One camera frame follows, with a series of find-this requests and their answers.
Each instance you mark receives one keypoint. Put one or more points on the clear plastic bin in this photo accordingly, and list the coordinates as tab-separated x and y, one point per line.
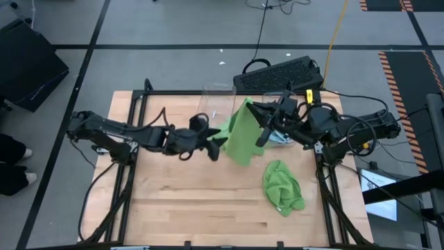
215	100
268	97

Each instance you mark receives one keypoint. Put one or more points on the person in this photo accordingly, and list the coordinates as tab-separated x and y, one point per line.
14	166

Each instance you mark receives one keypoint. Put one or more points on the black metal beam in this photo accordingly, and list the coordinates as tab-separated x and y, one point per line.
399	189

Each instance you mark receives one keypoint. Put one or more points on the black computer case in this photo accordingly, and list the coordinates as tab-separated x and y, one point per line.
277	74

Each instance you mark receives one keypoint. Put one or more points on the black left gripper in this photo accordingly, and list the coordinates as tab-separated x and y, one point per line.
180	140

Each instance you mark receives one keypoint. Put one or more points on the black orange-striped floor mat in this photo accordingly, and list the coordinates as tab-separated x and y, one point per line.
385	4
406	87

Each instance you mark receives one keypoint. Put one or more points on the black floor case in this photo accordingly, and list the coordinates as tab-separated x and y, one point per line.
27	66

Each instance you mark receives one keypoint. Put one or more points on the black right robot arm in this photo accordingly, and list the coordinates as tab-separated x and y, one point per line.
357	128

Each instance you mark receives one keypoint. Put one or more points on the black aluminium table frame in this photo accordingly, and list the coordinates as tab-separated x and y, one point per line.
229	92

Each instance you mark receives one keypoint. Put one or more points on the light blue microfiber towel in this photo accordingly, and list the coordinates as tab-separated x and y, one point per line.
281	138

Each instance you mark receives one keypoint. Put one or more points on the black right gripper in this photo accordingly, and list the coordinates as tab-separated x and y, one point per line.
291	121

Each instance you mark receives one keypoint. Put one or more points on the silver metal bracket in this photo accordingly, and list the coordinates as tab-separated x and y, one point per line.
133	146
318	148

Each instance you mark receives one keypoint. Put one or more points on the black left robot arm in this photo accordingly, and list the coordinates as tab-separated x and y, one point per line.
111	128

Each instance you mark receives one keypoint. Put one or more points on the silver aluminium bracket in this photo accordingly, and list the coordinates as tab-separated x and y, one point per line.
130	248
317	248

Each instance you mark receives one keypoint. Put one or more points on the black frame clamp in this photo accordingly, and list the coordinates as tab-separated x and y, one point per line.
281	245
187	245
148	87

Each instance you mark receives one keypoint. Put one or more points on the grey padded post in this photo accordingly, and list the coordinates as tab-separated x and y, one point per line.
437	156

